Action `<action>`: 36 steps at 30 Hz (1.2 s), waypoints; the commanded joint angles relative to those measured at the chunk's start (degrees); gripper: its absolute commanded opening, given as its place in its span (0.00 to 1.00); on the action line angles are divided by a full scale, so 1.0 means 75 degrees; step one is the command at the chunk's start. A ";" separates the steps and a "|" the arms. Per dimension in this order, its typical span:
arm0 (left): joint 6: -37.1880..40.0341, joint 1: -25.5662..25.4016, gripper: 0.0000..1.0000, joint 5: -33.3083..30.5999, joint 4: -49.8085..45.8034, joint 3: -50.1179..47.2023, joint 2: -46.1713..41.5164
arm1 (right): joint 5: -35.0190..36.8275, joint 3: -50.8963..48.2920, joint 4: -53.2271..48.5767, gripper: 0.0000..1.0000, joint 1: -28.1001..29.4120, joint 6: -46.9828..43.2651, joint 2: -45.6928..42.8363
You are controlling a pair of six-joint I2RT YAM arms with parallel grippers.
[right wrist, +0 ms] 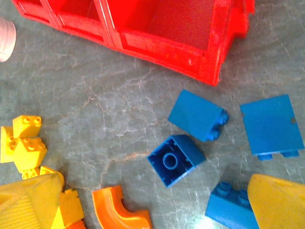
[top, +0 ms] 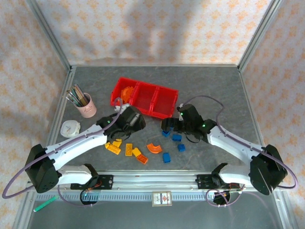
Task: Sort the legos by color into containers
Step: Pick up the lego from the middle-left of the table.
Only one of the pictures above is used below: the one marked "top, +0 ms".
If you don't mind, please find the yellow rectangular lego brick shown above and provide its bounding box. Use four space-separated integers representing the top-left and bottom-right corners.
106 145 122 156

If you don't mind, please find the pink pencil cup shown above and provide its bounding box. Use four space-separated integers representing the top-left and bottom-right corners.
75 93 97 118

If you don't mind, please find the coloured pencil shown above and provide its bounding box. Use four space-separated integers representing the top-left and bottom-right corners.
75 84 87 104
66 95 80 106
67 90 81 107
71 87 84 105

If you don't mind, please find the small framed card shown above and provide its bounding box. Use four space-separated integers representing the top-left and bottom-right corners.
152 191 173 206

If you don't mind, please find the green marker pen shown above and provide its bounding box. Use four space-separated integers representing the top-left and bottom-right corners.
33 196 57 212

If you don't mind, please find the orange patterned fabric backdrop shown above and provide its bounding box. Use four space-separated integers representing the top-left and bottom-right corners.
0 0 305 229

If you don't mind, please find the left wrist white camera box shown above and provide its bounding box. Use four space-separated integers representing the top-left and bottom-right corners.
114 103 132 113

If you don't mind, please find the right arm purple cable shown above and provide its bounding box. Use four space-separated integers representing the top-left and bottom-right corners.
180 94 298 208

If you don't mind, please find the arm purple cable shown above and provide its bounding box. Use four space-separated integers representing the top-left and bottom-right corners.
1 97 124 208
180 94 298 208

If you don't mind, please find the aluminium mounting rail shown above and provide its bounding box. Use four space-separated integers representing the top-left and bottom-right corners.
25 170 286 193

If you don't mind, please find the aluminium table end rail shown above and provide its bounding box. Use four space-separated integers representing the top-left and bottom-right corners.
71 63 241 68

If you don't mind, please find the grey slotted cable duct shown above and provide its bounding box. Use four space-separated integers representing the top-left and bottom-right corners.
35 192 216 201

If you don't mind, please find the aluminium table side rail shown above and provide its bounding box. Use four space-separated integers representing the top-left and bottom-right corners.
238 67 272 172
46 67 77 172

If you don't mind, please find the aluminium frame post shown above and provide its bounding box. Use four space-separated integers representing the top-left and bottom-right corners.
237 0 284 72
25 0 73 72

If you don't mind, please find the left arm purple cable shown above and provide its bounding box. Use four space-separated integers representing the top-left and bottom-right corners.
1 97 124 208

